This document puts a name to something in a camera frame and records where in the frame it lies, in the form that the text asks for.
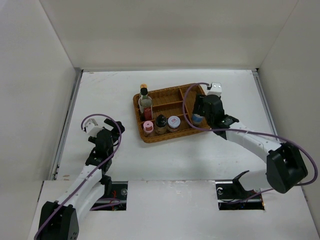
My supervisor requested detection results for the tall jar silver lid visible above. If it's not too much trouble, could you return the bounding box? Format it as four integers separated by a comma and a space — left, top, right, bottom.
191, 113, 204, 127

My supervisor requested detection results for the spice jar pink lid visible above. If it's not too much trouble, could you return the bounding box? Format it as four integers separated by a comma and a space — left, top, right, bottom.
143, 120, 154, 138

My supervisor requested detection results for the clear bottle black cap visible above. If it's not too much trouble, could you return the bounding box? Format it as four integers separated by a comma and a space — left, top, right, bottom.
138, 87, 153, 121

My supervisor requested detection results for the spice jar white lid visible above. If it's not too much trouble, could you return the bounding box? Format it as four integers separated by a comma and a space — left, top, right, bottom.
167, 115, 181, 133

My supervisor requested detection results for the small jar black cap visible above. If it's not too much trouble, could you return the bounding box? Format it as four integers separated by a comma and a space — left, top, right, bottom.
154, 114, 167, 135

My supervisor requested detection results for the green red sauce bottle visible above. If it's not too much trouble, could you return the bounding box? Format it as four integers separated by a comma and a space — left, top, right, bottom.
140, 83, 148, 89

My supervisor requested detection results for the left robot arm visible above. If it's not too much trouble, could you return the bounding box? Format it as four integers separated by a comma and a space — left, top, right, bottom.
34, 114, 125, 240

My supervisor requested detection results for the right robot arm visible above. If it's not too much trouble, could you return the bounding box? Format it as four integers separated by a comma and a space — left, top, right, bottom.
192, 94, 308, 194

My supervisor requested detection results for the woven wicker divided basket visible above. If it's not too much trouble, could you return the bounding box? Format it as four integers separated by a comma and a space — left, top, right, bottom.
133, 83, 205, 144

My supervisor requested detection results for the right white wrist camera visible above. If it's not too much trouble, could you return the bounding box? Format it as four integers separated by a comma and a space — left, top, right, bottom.
207, 82, 222, 98

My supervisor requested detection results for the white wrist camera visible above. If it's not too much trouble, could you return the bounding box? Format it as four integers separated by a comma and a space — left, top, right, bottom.
207, 82, 222, 98
84, 118, 103, 138

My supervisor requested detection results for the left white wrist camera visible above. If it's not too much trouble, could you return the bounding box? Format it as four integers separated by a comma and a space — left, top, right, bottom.
84, 118, 103, 138

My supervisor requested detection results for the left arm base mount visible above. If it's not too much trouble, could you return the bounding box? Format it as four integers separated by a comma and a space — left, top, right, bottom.
90, 181, 129, 211

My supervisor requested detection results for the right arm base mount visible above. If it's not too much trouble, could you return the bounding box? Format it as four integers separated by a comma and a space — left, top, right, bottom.
215, 170, 265, 211

